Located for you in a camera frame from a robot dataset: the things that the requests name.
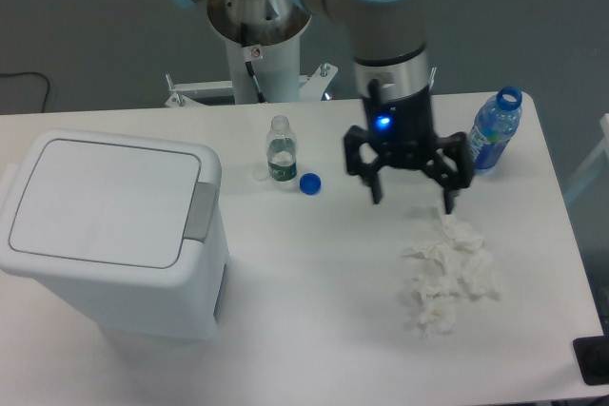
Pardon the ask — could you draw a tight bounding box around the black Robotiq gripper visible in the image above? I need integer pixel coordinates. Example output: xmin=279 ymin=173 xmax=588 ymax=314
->
xmin=343 ymin=77 xmax=476 ymax=215

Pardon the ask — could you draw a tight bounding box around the white trash can lid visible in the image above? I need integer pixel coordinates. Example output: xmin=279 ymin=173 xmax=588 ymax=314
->
xmin=6 ymin=138 xmax=201 ymax=269

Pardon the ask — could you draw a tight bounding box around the blue bottle cap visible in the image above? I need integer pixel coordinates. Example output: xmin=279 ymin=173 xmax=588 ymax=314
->
xmin=299 ymin=172 xmax=322 ymax=196

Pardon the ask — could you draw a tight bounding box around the white bottle cap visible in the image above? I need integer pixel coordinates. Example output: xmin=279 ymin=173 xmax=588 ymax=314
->
xmin=252 ymin=167 xmax=269 ymax=182

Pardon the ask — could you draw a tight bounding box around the white trash can body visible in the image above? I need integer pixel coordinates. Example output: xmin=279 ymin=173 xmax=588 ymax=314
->
xmin=1 ymin=129 xmax=229 ymax=339

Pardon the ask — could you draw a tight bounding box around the blue drink bottle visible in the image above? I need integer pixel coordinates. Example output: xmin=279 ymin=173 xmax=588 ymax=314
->
xmin=468 ymin=87 xmax=522 ymax=174

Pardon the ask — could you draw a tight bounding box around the clear small water bottle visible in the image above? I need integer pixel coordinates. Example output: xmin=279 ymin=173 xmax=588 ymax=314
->
xmin=265 ymin=115 xmax=298 ymax=191

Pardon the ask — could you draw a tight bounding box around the crumpled white tissue pile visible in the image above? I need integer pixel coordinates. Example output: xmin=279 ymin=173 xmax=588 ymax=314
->
xmin=403 ymin=205 xmax=501 ymax=338

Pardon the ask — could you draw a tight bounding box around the black device at table edge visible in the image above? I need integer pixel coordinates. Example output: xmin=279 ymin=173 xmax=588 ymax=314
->
xmin=573 ymin=336 xmax=608 ymax=386

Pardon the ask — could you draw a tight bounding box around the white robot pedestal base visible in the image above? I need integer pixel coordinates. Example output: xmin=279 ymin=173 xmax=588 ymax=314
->
xmin=164 ymin=0 xmax=439 ymax=108

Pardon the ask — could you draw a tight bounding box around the white frame at right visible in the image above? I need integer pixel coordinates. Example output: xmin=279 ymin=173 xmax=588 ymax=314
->
xmin=562 ymin=113 xmax=608 ymax=207

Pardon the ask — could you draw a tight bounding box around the black floor cable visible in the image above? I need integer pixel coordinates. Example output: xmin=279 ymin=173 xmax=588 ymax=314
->
xmin=0 ymin=71 xmax=51 ymax=115

